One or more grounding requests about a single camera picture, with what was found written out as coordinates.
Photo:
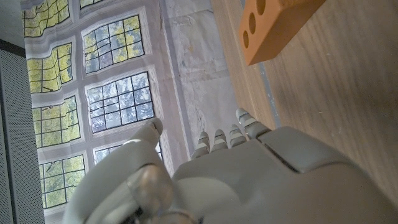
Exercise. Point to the grey perforated wall panel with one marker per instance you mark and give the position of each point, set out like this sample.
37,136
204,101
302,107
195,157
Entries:
18,140

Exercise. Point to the wooden block with three holes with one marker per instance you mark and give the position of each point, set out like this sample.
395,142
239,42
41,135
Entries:
273,28

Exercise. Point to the printed window backdrop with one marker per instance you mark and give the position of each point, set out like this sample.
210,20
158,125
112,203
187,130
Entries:
118,77

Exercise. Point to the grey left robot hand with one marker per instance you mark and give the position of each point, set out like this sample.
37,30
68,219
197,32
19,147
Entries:
255,186

